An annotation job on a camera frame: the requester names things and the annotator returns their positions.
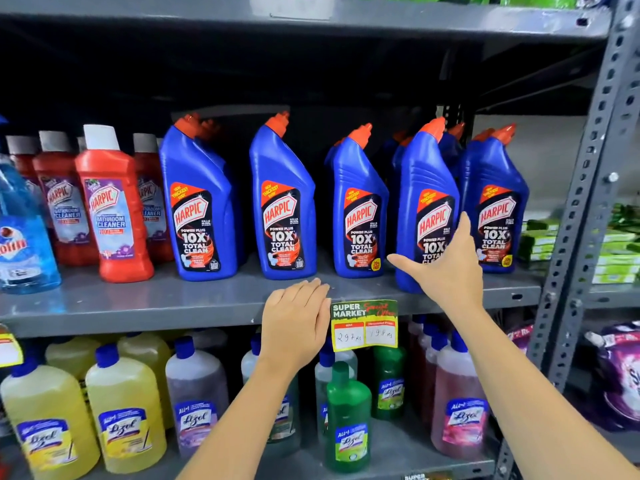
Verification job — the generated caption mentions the row of blue Harpic bottles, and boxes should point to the row of blue Harpic bottles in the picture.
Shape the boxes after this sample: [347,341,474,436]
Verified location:
[159,112,530,283]

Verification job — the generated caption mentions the person's right hand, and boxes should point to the person's right hand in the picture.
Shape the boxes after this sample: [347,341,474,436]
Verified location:
[386,211,486,319]

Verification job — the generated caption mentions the stack of green soap bars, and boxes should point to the stack of green soap bars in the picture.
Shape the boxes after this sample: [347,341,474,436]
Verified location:
[517,203,640,285]

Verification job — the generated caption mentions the person's right forearm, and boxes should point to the person's right forearm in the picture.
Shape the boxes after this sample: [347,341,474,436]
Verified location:
[447,304,640,480]

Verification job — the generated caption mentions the pink detergent pouch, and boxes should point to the pink detergent pouch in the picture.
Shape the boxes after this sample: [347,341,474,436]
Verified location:
[507,324,536,353]

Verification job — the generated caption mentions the grey metal shelf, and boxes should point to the grey metal shelf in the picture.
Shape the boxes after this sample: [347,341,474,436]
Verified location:
[0,0,626,480]

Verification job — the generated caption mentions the grey metal rack unit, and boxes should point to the grey metal rack unit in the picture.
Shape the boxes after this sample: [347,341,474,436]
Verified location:
[525,0,640,480]

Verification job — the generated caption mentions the person's left hand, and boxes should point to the person's left hand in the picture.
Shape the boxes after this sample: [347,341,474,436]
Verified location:
[259,277,333,379]

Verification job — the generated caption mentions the row of red Harpic bottles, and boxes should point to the row of red Harpic bottles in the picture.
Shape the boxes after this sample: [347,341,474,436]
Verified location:
[5,123,175,284]

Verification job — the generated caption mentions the purple softener pouch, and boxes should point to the purple softener pouch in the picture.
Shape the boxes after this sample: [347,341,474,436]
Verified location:
[582,322,640,433]

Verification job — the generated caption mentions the blue Colin spray bottle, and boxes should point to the blue Colin spray bottle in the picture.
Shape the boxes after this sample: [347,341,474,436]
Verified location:
[0,114,63,295]

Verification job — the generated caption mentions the person's left forearm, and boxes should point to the person's left forearm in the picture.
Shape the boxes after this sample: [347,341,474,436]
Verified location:
[177,362,301,480]

